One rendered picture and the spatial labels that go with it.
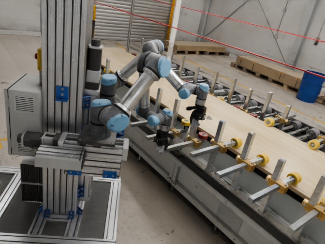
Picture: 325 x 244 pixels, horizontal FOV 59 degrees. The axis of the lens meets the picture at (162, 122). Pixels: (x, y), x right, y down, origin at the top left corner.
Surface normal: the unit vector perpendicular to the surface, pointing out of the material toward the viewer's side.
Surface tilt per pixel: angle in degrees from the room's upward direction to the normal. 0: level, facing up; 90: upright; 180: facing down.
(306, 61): 90
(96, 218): 0
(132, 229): 0
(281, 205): 90
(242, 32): 90
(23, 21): 90
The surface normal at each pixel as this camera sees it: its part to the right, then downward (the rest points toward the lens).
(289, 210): -0.78, 0.14
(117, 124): 0.61, 0.50
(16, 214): 0.17, -0.89
